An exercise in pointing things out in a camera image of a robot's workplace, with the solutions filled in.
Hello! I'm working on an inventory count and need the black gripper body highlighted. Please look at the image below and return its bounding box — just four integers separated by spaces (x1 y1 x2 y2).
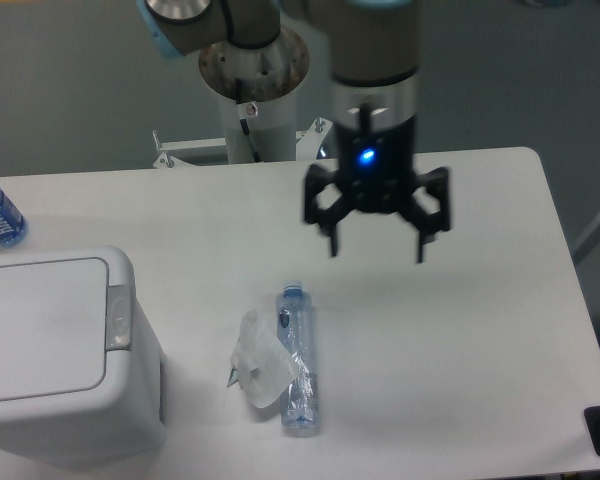
329 103 420 215

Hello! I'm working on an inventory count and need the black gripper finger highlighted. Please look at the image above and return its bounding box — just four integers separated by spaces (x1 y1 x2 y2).
301 162 357 259
402 166 453 265

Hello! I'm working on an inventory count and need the white plastic trash can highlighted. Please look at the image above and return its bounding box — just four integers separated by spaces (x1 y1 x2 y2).
0 246 167 466

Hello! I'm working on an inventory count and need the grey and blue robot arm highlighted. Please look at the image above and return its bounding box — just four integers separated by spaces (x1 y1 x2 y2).
137 1 452 245

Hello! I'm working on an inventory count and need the crumpled white plastic wrapper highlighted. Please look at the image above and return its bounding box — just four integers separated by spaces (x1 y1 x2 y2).
227 309 300 409

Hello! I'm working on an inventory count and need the clear empty plastic bottle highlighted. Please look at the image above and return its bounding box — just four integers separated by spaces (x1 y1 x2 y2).
275 280 321 438

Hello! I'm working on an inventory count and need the white metal base frame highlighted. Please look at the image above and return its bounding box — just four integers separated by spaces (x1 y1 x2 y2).
152 117 335 169

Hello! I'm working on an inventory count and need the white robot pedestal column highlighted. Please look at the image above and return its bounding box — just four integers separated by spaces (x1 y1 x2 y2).
199 26 309 164

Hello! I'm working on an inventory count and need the black cable on pedestal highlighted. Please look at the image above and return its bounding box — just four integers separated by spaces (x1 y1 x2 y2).
233 77 262 164

